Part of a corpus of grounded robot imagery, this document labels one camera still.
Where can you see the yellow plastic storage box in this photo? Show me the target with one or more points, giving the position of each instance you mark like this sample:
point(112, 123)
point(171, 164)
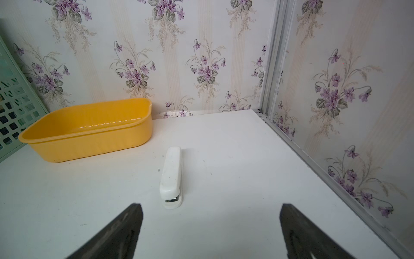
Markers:
point(92, 129)

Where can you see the green mesh file organizer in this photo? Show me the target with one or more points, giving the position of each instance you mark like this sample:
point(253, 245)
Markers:
point(20, 105)

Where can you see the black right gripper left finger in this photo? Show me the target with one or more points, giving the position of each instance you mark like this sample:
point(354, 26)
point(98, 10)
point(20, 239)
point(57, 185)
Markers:
point(117, 240)

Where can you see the white stapler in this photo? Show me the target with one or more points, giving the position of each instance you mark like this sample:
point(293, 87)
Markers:
point(171, 179)

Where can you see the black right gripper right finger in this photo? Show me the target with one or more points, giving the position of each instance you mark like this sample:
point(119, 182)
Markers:
point(305, 240)

